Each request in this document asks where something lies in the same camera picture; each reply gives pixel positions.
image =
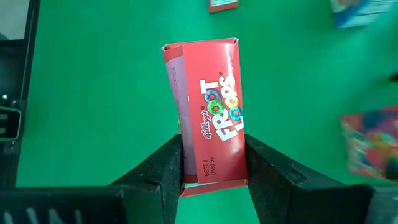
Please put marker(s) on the green table mat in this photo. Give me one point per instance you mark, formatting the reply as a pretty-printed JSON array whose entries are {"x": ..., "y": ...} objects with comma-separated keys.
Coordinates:
[{"x": 93, "y": 93}]

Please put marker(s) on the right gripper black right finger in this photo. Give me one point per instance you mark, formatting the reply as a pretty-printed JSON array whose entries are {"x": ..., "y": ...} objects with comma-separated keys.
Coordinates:
[{"x": 295, "y": 193}]

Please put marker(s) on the red Froot Loops cereal box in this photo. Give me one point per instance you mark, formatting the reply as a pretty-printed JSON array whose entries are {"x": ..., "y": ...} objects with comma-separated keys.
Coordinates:
[
  {"x": 224, "y": 5},
  {"x": 370, "y": 143},
  {"x": 214, "y": 93}
]

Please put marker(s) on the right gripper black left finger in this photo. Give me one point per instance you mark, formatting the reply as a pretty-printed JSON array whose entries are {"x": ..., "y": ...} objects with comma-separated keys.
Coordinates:
[{"x": 140, "y": 193}]

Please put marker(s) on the blue Rice Krispies cereal box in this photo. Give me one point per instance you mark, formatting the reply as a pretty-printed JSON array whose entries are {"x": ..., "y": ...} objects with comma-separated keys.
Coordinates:
[{"x": 360, "y": 14}]

